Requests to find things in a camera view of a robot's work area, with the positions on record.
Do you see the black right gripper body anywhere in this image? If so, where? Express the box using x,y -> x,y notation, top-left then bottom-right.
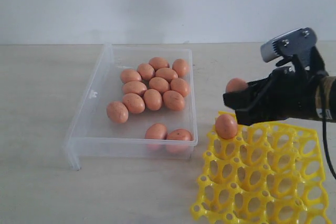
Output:
257,67 -> 328,122

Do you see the brown egg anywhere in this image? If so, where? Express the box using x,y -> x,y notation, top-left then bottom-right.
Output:
145,123 -> 167,140
149,77 -> 170,94
225,78 -> 248,93
122,93 -> 145,114
120,69 -> 142,83
149,57 -> 170,71
143,89 -> 163,111
122,81 -> 147,96
163,90 -> 185,111
170,78 -> 191,97
165,129 -> 193,154
106,101 -> 129,123
137,63 -> 155,81
155,68 -> 178,83
215,114 -> 238,140
172,58 -> 190,78

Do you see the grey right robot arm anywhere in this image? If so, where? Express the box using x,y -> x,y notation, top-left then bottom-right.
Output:
223,67 -> 335,126

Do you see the yellow plastic egg tray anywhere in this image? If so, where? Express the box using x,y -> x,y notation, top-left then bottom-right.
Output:
190,122 -> 331,223

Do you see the clear plastic container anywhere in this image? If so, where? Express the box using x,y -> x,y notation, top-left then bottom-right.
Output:
64,44 -> 198,170

